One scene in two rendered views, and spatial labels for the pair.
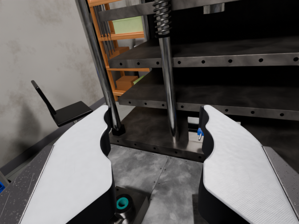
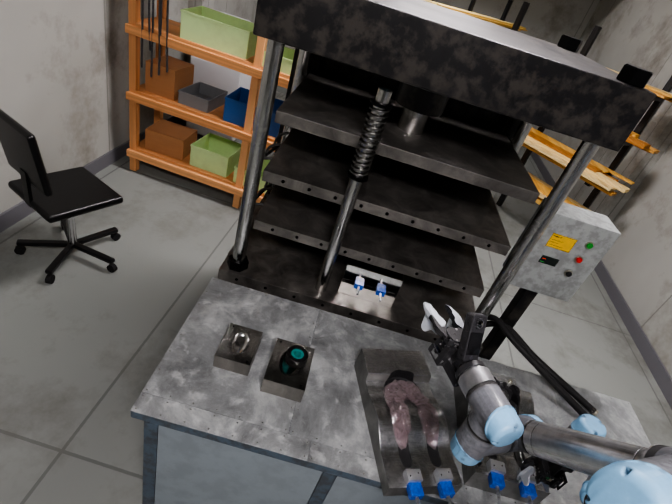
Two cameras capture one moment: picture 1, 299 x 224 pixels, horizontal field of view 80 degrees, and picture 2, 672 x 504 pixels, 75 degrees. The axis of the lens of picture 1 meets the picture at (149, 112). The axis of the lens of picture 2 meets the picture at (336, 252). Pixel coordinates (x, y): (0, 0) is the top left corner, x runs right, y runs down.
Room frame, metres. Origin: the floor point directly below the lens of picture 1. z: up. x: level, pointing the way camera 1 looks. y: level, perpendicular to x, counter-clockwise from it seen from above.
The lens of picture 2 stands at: (-0.50, 0.72, 2.13)
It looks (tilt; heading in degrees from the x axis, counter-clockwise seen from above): 34 degrees down; 328
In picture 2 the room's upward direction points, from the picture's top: 18 degrees clockwise
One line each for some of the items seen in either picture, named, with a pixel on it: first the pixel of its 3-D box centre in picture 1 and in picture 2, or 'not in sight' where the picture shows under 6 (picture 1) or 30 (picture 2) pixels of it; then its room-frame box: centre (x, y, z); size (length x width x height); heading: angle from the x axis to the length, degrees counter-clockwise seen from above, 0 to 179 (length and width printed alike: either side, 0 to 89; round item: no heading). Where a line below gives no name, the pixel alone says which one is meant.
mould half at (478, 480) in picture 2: not in sight; (497, 419); (0.04, -0.53, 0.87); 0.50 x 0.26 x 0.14; 151
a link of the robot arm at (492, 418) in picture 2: not in sight; (494, 414); (-0.19, 0.03, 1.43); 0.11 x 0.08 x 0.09; 174
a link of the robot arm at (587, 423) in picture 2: not in sight; (583, 435); (-0.21, -0.45, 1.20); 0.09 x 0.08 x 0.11; 20
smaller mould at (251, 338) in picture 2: not in sight; (238, 348); (0.54, 0.34, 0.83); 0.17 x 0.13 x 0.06; 151
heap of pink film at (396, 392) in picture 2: not in sight; (411, 408); (0.14, -0.18, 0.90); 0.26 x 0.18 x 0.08; 168
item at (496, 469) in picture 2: not in sight; (496, 483); (-0.17, -0.34, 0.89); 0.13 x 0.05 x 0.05; 150
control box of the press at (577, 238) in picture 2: not in sight; (501, 330); (0.54, -1.06, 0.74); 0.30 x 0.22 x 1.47; 61
